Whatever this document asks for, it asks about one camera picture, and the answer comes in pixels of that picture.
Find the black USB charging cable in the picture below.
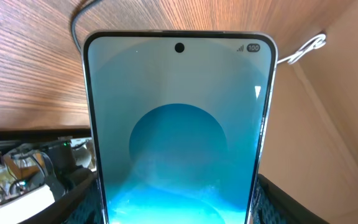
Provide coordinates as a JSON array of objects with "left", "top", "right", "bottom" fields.
[{"left": 70, "top": 0, "right": 103, "bottom": 54}]

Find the white power strip cord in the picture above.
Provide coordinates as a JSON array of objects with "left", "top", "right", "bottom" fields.
[{"left": 277, "top": 33, "right": 327, "bottom": 65}]

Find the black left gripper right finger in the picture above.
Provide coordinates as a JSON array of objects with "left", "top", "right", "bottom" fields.
[{"left": 250, "top": 174, "right": 328, "bottom": 224}]

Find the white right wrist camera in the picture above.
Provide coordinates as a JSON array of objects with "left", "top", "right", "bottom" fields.
[{"left": 0, "top": 185, "right": 55, "bottom": 224}]

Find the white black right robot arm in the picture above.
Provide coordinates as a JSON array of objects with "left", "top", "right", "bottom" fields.
[{"left": 8, "top": 141, "right": 93, "bottom": 196}]

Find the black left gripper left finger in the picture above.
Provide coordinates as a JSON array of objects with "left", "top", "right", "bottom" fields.
[{"left": 21, "top": 174, "right": 102, "bottom": 224}]

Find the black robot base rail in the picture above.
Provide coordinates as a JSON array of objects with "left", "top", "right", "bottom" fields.
[{"left": 0, "top": 128, "right": 91, "bottom": 141}]

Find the blue screen smartphone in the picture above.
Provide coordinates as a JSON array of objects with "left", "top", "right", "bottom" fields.
[{"left": 82, "top": 30, "right": 277, "bottom": 224}]

